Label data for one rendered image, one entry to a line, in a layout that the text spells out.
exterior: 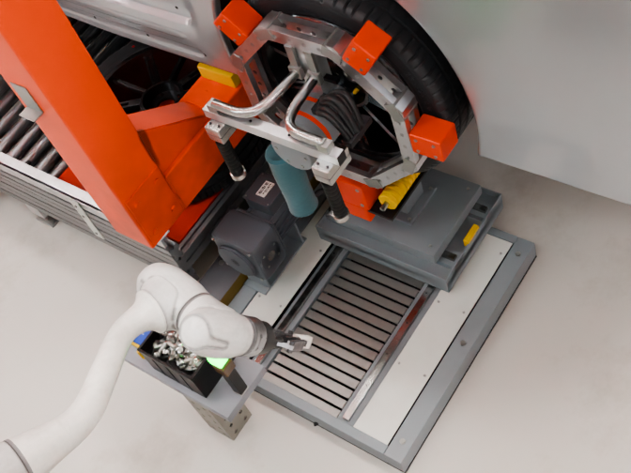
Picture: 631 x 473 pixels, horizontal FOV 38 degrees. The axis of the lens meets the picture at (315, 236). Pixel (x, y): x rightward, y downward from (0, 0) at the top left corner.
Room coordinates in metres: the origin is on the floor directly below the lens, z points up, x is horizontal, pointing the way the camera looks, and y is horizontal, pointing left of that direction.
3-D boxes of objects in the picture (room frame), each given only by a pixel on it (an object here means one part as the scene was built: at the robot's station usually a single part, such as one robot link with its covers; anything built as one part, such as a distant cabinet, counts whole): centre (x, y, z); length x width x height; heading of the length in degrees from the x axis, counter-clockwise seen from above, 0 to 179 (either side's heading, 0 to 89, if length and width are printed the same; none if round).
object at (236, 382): (1.29, 0.35, 0.55); 0.03 x 0.03 x 0.21; 36
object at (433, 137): (1.48, -0.36, 0.85); 0.09 x 0.08 x 0.07; 36
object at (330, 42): (1.73, -0.17, 0.85); 0.54 x 0.07 x 0.54; 36
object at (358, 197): (1.75, -0.20, 0.48); 0.16 x 0.12 x 0.17; 126
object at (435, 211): (1.83, -0.31, 0.32); 0.40 x 0.30 x 0.28; 36
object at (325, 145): (1.57, -0.13, 1.03); 0.19 x 0.18 x 0.11; 126
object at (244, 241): (1.92, 0.09, 0.26); 0.42 x 0.18 x 0.35; 126
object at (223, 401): (1.45, 0.46, 0.44); 0.43 x 0.17 x 0.03; 36
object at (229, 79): (2.22, 0.03, 0.70); 0.14 x 0.14 x 0.05; 36
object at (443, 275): (1.83, -0.31, 0.13); 0.50 x 0.36 x 0.10; 36
